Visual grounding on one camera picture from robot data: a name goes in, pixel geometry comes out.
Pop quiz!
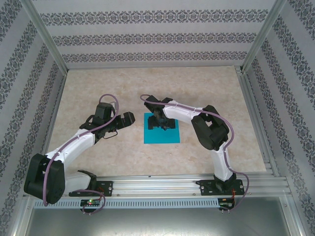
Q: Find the blue paper sheet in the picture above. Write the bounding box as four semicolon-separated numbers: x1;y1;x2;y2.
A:
143;112;181;144

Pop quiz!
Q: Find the grey metal sheet panel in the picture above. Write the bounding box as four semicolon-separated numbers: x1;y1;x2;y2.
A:
14;196;302;236

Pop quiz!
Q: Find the thin black left gripper wire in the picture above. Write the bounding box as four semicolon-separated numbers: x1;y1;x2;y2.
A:
104;130;120;140

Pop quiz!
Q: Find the aluminium side rail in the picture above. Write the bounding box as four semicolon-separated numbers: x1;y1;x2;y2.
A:
235;65;281;177
33;70;68;179

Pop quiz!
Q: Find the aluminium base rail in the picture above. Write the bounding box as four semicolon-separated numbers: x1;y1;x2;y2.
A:
23;172;293;197

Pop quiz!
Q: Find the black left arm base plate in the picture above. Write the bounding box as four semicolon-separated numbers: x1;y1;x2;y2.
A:
68;180;114;197

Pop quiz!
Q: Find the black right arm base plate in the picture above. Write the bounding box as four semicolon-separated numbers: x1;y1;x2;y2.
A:
195;179;244;197

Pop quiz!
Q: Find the slotted grey cable duct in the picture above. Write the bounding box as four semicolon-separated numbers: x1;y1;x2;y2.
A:
33;198;220;208

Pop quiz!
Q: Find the aluminium frame post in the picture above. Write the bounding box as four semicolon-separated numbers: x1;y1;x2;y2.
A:
242;0;287;72
23;0;69;72

